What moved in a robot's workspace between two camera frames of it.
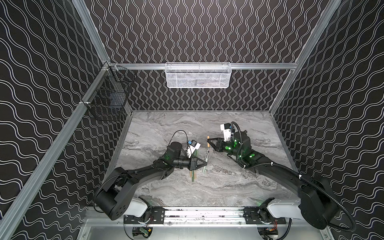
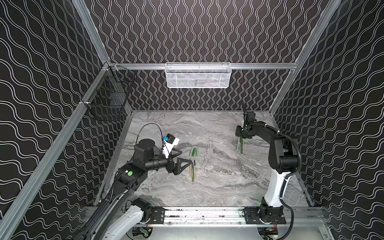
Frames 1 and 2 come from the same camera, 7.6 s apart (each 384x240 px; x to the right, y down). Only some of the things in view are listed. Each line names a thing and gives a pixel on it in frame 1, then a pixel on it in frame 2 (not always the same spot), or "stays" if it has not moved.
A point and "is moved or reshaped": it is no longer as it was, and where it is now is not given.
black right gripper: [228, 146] → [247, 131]
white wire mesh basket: [198, 75] stays
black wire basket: [107, 100] stays
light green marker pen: [205, 168] is moved or reshaped
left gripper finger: [204, 163] → [171, 156]
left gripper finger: [204, 163] → [178, 167]
